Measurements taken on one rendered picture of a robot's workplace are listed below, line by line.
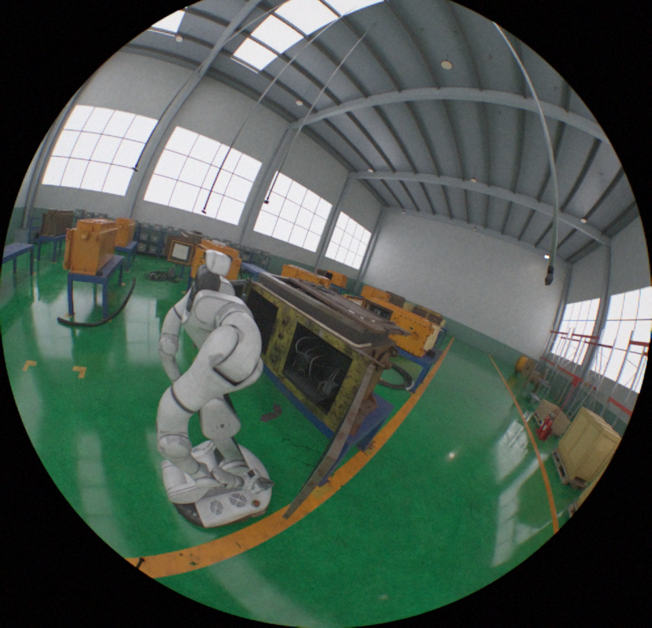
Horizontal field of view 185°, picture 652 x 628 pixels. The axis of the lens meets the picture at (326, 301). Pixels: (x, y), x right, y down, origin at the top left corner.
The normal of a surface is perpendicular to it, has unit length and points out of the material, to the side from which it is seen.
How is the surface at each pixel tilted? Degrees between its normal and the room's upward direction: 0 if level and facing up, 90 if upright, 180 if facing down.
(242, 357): 75
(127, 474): 0
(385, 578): 0
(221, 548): 0
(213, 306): 90
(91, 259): 90
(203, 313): 90
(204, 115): 90
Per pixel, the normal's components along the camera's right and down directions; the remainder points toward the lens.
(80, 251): 0.70, 0.36
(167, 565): 0.33, -0.93
